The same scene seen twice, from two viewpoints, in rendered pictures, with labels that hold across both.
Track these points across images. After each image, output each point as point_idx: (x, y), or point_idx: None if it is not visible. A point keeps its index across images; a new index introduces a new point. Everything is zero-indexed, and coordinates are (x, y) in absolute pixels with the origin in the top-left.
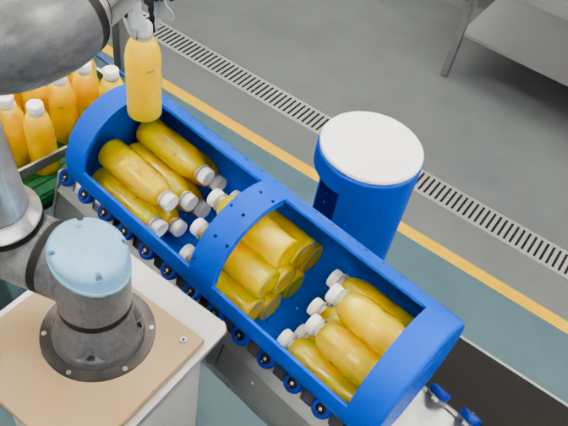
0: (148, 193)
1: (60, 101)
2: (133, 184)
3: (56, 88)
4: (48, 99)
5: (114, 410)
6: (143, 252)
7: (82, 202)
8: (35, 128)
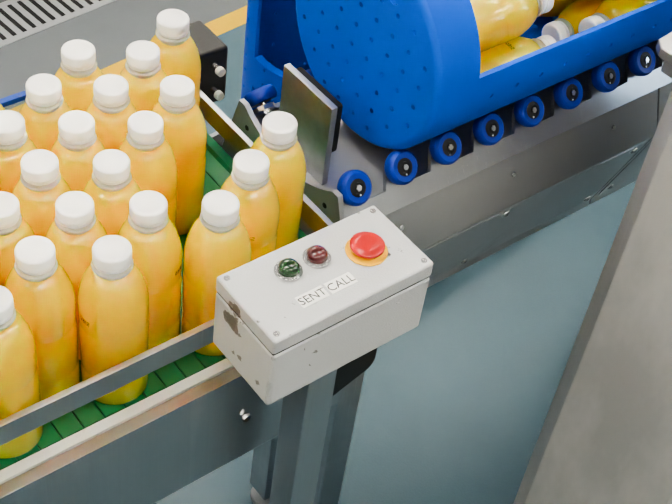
0: (535, 8)
1: (205, 128)
2: (515, 21)
3: (193, 112)
4: (189, 149)
5: None
6: (533, 116)
7: (413, 179)
8: (304, 159)
